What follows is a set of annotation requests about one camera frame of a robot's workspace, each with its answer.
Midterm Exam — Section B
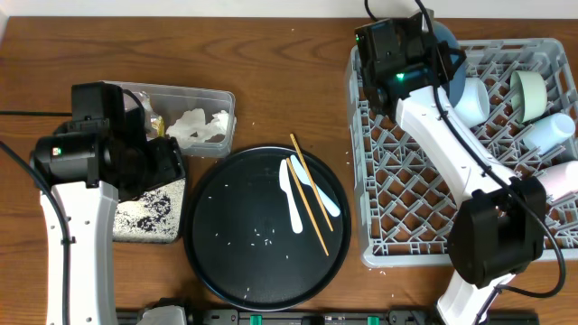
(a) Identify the yellow green snack wrapper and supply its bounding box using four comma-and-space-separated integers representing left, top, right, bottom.
144, 112, 164, 140

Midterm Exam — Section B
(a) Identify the wooden chopstick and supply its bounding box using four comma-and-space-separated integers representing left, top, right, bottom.
285, 158, 329, 256
290, 134, 333, 231

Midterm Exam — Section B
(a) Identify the black rectangular tray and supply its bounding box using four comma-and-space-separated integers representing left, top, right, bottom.
112, 178, 187, 245

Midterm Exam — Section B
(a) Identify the white tissue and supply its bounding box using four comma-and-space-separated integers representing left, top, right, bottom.
166, 108, 213, 149
206, 110, 229, 136

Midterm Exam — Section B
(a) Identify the clear plastic waste bin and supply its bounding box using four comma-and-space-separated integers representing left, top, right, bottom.
115, 81, 237, 158

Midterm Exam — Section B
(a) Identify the pink cup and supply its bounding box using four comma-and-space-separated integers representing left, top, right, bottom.
537, 161, 578, 201

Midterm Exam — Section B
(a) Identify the white rice pile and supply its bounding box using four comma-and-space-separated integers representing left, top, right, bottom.
113, 178, 186, 240

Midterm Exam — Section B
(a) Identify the small white cup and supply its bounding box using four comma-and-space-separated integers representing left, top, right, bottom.
523, 113, 575, 154

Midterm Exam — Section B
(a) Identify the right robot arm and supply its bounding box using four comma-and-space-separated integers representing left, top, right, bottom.
355, 13, 546, 324

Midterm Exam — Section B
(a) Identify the grey dishwasher rack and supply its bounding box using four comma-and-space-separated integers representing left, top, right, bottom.
345, 38, 577, 268

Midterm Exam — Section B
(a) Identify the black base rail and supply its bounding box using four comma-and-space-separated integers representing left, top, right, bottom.
117, 310, 540, 325

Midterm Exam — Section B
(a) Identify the dark blue plate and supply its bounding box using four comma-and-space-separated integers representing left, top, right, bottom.
433, 21, 466, 107

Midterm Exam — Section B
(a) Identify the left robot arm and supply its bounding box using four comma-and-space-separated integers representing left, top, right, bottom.
30, 81, 186, 324

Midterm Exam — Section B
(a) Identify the light blue saucer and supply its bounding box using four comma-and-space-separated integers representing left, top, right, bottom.
454, 78, 489, 128

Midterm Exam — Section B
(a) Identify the round black serving tray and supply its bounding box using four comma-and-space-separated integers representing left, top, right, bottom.
182, 146, 351, 311

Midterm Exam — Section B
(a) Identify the light green bowl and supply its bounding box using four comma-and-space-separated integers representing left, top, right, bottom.
510, 70, 547, 123

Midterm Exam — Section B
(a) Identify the white plastic spoon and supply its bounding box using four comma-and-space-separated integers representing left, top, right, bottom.
279, 159, 303, 234
290, 155, 340, 218

